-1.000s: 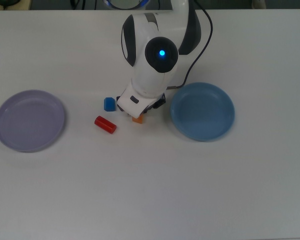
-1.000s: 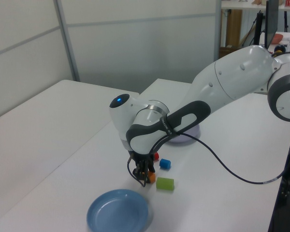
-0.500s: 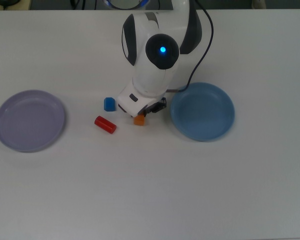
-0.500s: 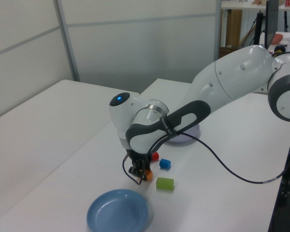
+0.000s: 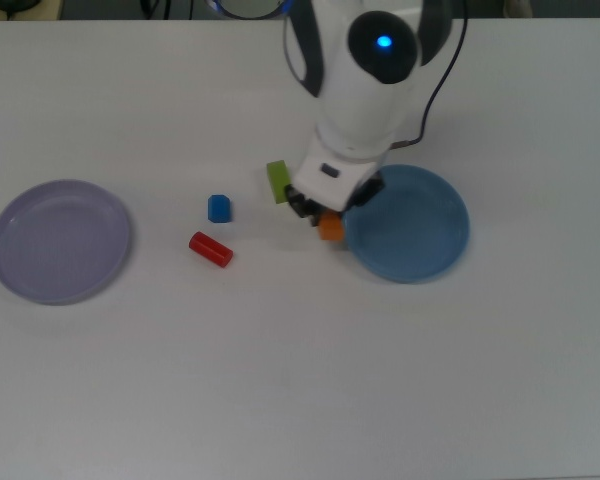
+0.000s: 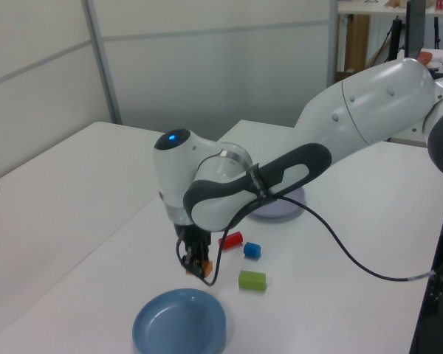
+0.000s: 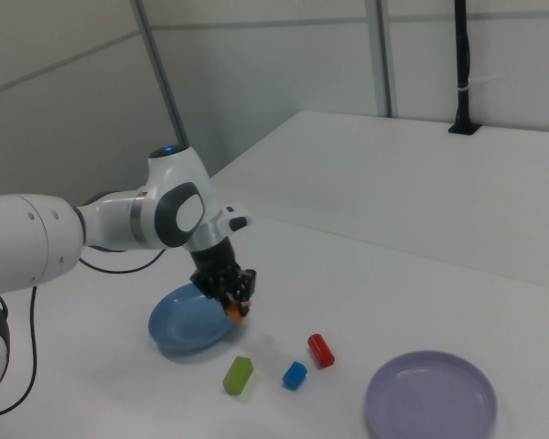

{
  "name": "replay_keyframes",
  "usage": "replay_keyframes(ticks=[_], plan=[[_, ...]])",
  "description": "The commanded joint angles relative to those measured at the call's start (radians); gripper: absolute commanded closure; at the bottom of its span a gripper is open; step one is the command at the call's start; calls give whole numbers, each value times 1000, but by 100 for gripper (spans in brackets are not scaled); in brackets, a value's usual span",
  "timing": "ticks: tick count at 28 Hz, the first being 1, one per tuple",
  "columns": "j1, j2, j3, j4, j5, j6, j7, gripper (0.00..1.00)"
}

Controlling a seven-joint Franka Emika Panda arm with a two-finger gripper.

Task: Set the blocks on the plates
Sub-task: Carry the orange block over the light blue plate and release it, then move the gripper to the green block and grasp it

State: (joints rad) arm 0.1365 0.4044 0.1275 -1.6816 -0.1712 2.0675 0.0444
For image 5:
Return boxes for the blue hexagonal block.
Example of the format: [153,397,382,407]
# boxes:
[207,194,233,223]

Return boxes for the blue plate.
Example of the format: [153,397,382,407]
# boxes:
[340,164,471,285]

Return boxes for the orange rectangular block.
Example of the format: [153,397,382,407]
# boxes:
[318,210,344,242]

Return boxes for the purple plate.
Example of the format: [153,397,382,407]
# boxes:
[0,179,133,306]

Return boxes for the red cylinder block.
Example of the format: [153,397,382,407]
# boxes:
[188,230,234,269]

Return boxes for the green rectangular block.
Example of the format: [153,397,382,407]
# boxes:
[265,159,292,205]

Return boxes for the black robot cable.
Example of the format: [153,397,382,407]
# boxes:
[389,0,470,150]

